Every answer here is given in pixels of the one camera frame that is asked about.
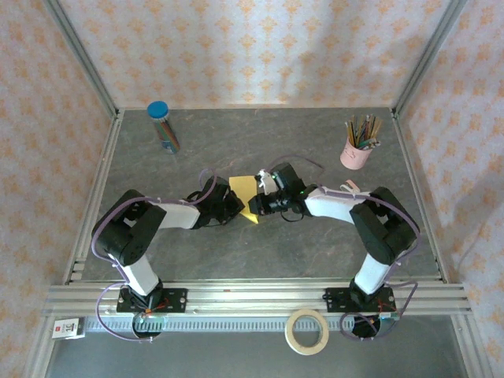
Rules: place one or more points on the yellow paper sheet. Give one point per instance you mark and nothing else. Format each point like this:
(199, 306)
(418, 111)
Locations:
(246, 189)

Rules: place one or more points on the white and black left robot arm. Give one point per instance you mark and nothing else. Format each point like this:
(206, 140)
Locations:
(141, 271)

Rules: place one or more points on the small pink object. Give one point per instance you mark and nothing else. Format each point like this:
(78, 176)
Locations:
(350, 185)

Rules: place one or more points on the pink pencil cup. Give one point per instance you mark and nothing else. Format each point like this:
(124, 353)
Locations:
(354, 157)

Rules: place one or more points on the clear pencil tube blue lid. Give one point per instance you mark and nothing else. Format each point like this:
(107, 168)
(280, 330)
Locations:
(165, 130)

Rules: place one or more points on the wooden colored pencil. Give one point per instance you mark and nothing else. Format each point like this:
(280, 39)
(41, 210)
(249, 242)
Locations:
(361, 130)
(373, 130)
(351, 134)

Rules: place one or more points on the green colored pencil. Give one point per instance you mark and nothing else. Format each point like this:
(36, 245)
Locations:
(370, 143)

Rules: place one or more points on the masking tape roll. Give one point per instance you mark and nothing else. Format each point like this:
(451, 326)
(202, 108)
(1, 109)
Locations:
(289, 334)

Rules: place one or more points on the small green circuit board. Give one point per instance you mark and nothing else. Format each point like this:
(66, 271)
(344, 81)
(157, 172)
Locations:
(390, 318)

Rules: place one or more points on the white label card red mark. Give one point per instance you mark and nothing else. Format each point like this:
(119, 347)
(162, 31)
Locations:
(69, 328)

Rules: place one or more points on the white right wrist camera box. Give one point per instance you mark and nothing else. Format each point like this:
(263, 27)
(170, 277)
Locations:
(265, 181)

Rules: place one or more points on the long aluminium mounting rail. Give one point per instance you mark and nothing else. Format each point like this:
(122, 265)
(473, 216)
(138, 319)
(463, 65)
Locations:
(256, 299)

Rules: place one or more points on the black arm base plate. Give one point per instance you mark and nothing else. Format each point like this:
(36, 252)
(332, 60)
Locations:
(177, 297)
(334, 299)

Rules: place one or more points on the aluminium table side rail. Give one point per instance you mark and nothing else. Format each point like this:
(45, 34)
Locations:
(98, 185)
(413, 185)

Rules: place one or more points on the aluminium frame post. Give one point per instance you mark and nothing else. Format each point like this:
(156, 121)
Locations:
(84, 67)
(425, 55)

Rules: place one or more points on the aluminium frame bar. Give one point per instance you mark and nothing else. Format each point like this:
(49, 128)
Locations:
(472, 346)
(39, 350)

